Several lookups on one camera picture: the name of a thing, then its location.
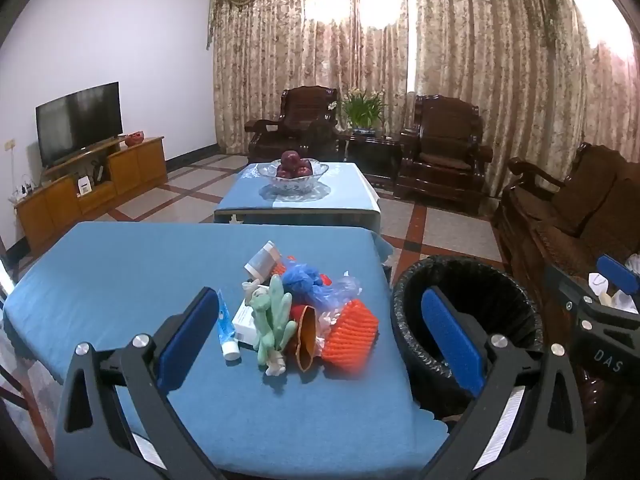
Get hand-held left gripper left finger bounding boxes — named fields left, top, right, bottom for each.
left=52, top=287, right=228, bottom=480

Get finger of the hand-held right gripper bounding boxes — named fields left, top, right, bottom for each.
left=596, top=254, right=640, bottom=303
left=546, top=264, right=601, bottom=313

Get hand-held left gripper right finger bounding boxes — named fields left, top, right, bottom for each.
left=417, top=286, right=587, bottom=480

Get blue toothpaste tube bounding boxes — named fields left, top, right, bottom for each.
left=216, top=289, right=242, bottom=361

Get black lined trash bin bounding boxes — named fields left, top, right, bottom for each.
left=390, top=255, right=545, bottom=421

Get small white carton box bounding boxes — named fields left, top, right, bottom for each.
left=232, top=297, right=262, bottom=347

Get green rubber glove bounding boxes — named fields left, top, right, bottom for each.
left=248, top=275, right=299, bottom=377

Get grey paper cup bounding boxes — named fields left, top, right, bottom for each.
left=244, top=241, right=284, bottom=279

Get brown paper cup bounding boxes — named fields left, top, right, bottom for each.
left=295, top=305, right=319, bottom=372

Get clear plastic bag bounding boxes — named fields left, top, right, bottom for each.
left=320, top=271, right=362, bottom=312

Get white tissue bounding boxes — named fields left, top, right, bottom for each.
left=316, top=309, right=345, bottom=337

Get blue plastic bag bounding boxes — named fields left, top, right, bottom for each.
left=281, top=259, right=327, bottom=307

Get white plastic bag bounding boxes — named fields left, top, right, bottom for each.
left=589, top=254, right=640, bottom=313

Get dark wooden sofa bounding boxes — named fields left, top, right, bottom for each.
left=491, top=142, right=640, bottom=411

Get blue and white tablecloth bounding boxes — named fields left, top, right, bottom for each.
left=214, top=161, right=382, bottom=223

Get wooden television cabinet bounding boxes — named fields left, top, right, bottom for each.
left=14, top=136, right=168, bottom=256

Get glass fruit bowl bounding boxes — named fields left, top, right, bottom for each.
left=256, top=159, right=330, bottom=196

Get dark wooden side table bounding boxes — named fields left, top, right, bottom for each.
left=340, top=132, right=404, bottom=179

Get dark wooden armchair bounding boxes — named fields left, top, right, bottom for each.
left=245, top=86, right=342, bottom=163
left=394, top=94, right=494, bottom=214

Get potted green plant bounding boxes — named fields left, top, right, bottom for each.
left=327, top=87, right=389, bottom=136

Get flat screen television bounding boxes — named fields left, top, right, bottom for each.
left=35, top=81, right=124, bottom=170

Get floral beige curtain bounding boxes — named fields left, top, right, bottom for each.
left=207, top=0, right=640, bottom=201

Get white chargers and cables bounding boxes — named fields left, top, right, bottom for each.
left=9, top=175, right=37, bottom=203

